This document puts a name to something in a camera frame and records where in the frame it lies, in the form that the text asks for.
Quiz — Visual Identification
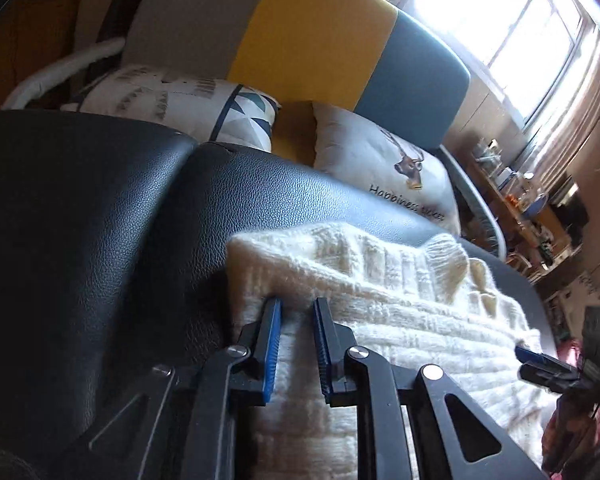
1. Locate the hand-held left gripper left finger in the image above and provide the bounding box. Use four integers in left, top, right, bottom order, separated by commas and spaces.
55, 297, 284, 480

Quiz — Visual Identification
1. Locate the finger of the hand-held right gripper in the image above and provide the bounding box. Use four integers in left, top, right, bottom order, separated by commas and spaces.
518, 363, 583, 395
514, 343, 581, 376

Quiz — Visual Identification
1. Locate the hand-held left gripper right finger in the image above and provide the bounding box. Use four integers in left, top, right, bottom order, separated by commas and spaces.
312, 297, 548, 480

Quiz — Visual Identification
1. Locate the white knit sweater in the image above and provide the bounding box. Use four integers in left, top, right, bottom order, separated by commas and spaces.
226, 221, 561, 480

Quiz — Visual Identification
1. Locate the person's right forearm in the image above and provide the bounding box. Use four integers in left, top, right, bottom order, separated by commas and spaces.
542, 395, 600, 476

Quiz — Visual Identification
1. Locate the wooden desk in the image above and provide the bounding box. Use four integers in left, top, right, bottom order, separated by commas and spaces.
472, 155, 581, 281

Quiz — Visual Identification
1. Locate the group of jars and bottles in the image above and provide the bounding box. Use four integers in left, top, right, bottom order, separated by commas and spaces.
472, 137, 551, 221

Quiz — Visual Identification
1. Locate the white deer print pillow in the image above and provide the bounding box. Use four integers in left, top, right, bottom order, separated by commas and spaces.
312, 101, 462, 236

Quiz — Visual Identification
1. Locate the black leather sofa seat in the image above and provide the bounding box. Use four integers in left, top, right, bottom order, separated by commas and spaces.
0, 108, 556, 480

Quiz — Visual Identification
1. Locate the white geometric print pillow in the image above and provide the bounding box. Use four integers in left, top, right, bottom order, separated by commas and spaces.
60, 65, 283, 153

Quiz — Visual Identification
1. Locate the grey yellow blue sofa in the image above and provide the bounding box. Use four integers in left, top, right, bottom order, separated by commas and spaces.
122, 0, 471, 168

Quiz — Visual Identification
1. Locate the large barred window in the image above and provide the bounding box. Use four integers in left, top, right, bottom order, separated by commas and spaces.
395, 0, 598, 126

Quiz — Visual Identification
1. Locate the brown wooden panel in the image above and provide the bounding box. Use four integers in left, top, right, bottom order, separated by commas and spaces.
0, 0, 91, 111

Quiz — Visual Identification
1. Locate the white sofa frame tube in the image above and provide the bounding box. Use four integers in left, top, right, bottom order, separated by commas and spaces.
440, 145, 508, 261
0, 37, 126, 111

